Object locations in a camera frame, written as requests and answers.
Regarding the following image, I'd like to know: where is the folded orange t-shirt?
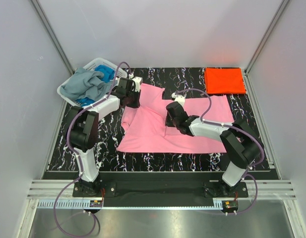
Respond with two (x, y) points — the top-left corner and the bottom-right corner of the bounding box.
(204, 67), (246, 94)

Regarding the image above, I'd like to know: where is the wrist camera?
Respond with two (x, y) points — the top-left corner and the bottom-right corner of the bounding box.
(131, 76), (143, 92)
(171, 93), (185, 107)

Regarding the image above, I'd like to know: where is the left aluminium frame post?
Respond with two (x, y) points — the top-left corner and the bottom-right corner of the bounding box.
(29, 0), (74, 75)

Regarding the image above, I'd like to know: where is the right aluminium frame post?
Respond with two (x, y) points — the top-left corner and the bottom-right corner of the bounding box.
(244, 0), (292, 74)

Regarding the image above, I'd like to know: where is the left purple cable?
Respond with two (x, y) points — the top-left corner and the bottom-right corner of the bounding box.
(53, 61), (132, 238)

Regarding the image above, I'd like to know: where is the blue t-shirt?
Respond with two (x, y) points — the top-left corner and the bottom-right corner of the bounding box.
(75, 65), (115, 107)

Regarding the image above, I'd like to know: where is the purple cable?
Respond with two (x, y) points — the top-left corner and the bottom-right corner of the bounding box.
(174, 88), (265, 215)
(53, 61), (132, 238)

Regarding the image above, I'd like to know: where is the pink t-shirt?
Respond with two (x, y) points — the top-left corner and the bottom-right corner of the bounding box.
(117, 83), (234, 154)

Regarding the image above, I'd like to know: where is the grey t-shirt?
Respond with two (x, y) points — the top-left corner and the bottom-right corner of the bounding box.
(60, 67), (113, 102)

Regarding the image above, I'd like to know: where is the white slotted cable duct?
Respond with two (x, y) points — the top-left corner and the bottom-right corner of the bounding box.
(38, 199), (223, 210)

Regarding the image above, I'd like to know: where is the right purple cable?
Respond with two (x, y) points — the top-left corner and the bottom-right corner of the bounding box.
(174, 88), (265, 215)

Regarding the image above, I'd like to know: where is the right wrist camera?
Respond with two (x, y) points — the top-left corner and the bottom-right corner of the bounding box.
(171, 93), (185, 107)

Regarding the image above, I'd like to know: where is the aluminium frame post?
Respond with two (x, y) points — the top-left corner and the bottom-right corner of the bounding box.
(29, 0), (74, 75)
(244, 0), (292, 74)

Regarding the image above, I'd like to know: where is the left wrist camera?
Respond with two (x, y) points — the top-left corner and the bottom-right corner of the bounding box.
(131, 76), (143, 92)

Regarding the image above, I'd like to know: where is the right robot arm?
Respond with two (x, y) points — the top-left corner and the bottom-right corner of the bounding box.
(166, 102), (265, 197)

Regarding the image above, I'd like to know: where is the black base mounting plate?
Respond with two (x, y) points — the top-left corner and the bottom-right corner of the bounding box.
(73, 172), (249, 204)

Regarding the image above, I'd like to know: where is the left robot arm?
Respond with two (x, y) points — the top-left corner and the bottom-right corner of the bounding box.
(66, 77), (143, 196)

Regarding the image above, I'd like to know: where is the white plastic basket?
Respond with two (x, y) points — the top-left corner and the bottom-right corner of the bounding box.
(57, 58), (127, 107)

